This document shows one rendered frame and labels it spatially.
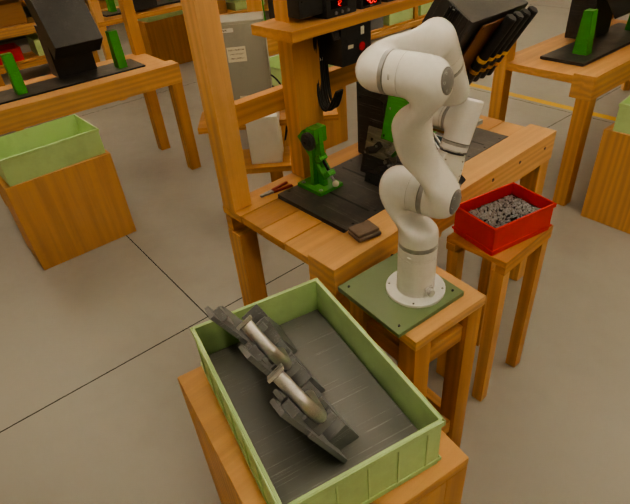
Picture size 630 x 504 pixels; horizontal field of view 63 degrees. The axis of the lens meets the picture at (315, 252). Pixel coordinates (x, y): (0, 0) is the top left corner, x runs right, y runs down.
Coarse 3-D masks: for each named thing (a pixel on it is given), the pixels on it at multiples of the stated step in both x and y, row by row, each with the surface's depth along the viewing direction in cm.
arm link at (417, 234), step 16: (384, 176) 145; (400, 176) 142; (384, 192) 145; (400, 192) 141; (416, 192) 139; (400, 208) 146; (400, 224) 148; (416, 224) 149; (432, 224) 150; (400, 240) 152; (416, 240) 148; (432, 240) 149
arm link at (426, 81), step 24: (384, 72) 112; (408, 72) 108; (432, 72) 106; (408, 96) 112; (432, 96) 109; (408, 120) 118; (408, 144) 124; (432, 144) 127; (408, 168) 131; (432, 168) 131; (432, 192) 133; (456, 192) 137; (432, 216) 140
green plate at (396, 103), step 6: (390, 96) 207; (390, 102) 207; (396, 102) 205; (402, 102) 203; (408, 102) 201; (396, 108) 206; (390, 114) 208; (384, 120) 211; (390, 120) 209; (384, 126) 212; (390, 126) 210; (384, 132) 213; (390, 132) 210; (384, 138) 213; (390, 138) 211
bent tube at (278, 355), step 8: (248, 320) 113; (240, 328) 113; (248, 328) 114; (256, 328) 115; (248, 336) 115; (256, 336) 114; (264, 336) 115; (256, 344) 115; (264, 344) 114; (272, 344) 115; (264, 352) 115; (272, 352) 114; (280, 352) 116; (272, 360) 116; (280, 360) 116; (288, 360) 118; (288, 368) 120
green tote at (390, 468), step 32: (320, 288) 157; (288, 320) 162; (352, 320) 144; (384, 352) 133; (384, 384) 138; (416, 416) 126; (416, 448) 116; (256, 480) 123; (352, 480) 109; (384, 480) 116
